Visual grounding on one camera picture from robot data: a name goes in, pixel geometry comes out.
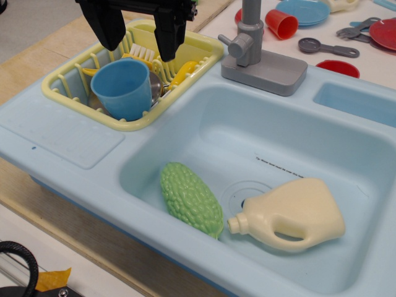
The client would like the red plate behind faucet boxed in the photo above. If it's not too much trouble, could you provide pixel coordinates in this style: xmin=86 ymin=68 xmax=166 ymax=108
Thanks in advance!
xmin=235 ymin=9 xmax=243 ymax=25

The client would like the red plastic plate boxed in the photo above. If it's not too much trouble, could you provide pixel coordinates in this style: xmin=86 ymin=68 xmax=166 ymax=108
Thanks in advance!
xmin=369 ymin=19 xmax=396 ymax=50

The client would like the yellow tape piece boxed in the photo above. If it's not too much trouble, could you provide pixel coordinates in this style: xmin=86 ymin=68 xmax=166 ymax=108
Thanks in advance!
xmin=35 ymin=267 xmax=72 ymax=292

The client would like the yellow plastic utensil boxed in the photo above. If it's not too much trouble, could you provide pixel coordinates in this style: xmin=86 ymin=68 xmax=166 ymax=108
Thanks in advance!
xmin=168 ymin=61 xmax=198 ymax=90

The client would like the red plastic cup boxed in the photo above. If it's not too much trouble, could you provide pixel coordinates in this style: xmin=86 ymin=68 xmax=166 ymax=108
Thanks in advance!
xmin=265 ymin=9 xmax=299 ymax=40

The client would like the red plastic bowl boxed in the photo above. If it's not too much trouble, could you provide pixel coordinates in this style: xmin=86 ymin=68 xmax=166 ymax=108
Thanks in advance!
xmin=316 ymin=60 xmax=360 ymax=79

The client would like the blue plastic cup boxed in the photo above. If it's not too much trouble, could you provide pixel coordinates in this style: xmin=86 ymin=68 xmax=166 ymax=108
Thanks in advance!
xmin=90 ymin=58 xmax=152 ymax=121

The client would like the green bitter melon toy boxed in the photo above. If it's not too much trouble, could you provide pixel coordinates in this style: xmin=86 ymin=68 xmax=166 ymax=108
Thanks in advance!
xmin=160 ymin=162 xmax=224 ymax=239

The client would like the yellow dish brush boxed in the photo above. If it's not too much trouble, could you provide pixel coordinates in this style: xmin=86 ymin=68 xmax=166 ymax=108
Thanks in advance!
xmin=82 ymin=43 xmax=155 ymax=77

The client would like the grey plastic fork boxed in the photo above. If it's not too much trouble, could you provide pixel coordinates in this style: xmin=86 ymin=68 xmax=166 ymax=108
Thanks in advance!
xmin=336 ymin=27 xmax=371 ymax=43

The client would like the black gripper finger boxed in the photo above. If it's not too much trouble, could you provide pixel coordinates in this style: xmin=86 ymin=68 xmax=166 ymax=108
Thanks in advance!
xmin=79 ymin=2 xmax=126 ymax=51
xmin=154 ymin=12 xmax=187 ymax=62

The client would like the cream plastic container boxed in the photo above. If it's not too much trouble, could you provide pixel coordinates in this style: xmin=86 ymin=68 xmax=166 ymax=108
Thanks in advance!
xmin=323 ymin=0 xmax=359 ymax=13

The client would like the grey plastic spoon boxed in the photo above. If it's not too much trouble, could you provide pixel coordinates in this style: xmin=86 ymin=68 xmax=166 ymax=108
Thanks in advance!
xmin=298 ymin=38 xmax=360 ymax=58

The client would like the light blue toy sink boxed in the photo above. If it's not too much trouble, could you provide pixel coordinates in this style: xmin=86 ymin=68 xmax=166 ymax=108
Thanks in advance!
xmin=1 ymin=61 xmax=395 ymax=296

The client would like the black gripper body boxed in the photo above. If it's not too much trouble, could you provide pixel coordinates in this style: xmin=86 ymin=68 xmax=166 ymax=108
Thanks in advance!
xmin=76 ymin=1 xmax=197 ymax=22

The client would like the cream plastic jug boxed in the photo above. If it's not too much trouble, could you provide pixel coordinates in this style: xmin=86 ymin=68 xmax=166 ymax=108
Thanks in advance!
xmin=227 ymin=178 xmax=346 ymax=252

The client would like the yellow dish rack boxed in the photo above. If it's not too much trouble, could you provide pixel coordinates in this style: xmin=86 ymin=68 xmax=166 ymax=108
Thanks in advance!
xmin=41 ymin=20 xmax=223 ymax=132

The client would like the grey toy faucet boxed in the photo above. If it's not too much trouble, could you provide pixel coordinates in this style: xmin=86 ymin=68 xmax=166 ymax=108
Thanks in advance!
xmin=218 ymin=1 xmax=308 ymax=97

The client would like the black cable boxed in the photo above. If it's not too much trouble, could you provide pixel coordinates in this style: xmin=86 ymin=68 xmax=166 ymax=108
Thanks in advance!
xmin=0 ymin=241 xmax=40 ymax=297

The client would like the blue plastic plate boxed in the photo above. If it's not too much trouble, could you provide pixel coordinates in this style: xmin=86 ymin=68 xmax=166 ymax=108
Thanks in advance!
xmin=275 ymin=0 xmax=330 ymax=27

